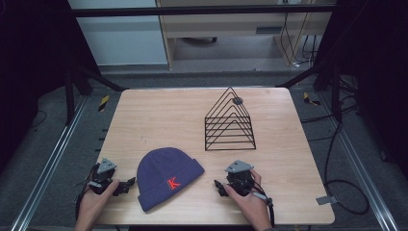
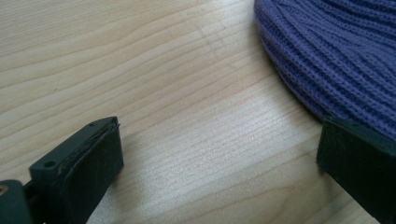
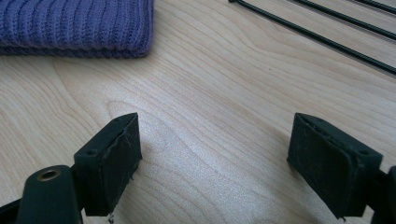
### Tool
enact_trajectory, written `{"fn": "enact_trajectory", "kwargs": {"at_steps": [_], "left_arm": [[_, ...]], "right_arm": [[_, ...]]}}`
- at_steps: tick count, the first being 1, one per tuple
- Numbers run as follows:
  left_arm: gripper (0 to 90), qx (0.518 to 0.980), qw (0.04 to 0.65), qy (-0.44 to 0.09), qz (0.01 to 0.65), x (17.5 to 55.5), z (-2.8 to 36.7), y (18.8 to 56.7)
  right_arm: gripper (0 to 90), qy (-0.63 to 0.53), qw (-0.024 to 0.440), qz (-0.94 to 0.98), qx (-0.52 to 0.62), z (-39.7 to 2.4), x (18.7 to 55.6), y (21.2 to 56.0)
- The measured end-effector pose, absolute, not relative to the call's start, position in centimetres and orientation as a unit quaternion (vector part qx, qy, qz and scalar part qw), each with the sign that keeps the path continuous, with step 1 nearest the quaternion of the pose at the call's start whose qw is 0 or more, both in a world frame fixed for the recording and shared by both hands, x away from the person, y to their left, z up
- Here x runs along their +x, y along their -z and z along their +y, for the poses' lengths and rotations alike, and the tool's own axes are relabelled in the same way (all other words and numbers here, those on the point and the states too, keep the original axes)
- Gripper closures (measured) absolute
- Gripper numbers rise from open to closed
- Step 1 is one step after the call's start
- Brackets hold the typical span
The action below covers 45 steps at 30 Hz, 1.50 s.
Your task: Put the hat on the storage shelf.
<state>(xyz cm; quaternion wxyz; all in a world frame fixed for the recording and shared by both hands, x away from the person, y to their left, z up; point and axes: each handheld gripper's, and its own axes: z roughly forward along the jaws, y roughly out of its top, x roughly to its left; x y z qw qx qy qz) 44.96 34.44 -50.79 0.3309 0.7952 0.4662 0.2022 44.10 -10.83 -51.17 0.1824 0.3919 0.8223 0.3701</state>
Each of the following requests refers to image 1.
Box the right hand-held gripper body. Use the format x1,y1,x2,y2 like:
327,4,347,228
223,159,256,197

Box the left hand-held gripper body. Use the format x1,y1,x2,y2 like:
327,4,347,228
86,157,118,195

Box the blue knit beanie hat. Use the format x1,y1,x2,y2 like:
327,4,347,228
136,146,206,213

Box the black wire triangle rack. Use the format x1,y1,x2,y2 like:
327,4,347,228
204,86,257,152

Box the person's left hand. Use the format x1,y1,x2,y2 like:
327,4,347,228
76,179,120,223

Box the person's right hand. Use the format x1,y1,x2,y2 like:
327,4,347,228
222,168,271,227

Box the yellow black hazard tape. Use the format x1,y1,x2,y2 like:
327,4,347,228
302,91,321,107
97,93,111,114

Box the grey tape piece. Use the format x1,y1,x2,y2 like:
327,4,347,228
315,194,339,206

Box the black curtain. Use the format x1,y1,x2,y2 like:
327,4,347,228
313,0,408,179
0,0,101,176

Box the white cabinet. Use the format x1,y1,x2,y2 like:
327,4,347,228
66,0,169,67

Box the light wooden desk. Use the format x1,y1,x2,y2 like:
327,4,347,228
155,0,336,71

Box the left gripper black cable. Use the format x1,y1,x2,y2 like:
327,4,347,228
74,163,101,222

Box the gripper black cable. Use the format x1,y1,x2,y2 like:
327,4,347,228
74,163,101,222
251,180,276,229

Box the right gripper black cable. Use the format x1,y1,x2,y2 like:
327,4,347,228
251,180,276,229

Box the aluminium floor rail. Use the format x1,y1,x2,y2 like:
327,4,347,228
9,94,89,231
317,91,400,231

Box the black upright frame post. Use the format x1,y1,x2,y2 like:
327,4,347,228
64,63,77,127
330,59,343,123

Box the black looped floor cable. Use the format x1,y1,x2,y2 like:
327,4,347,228
322,118,370,217

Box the black diagonal frame brace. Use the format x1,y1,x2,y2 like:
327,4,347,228
74,64,129,93
274,63,326,90

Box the black hanging desk cables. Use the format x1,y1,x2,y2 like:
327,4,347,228
279,12,319,67

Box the black horizontal frame bar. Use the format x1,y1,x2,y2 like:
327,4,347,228
70,4,337,18

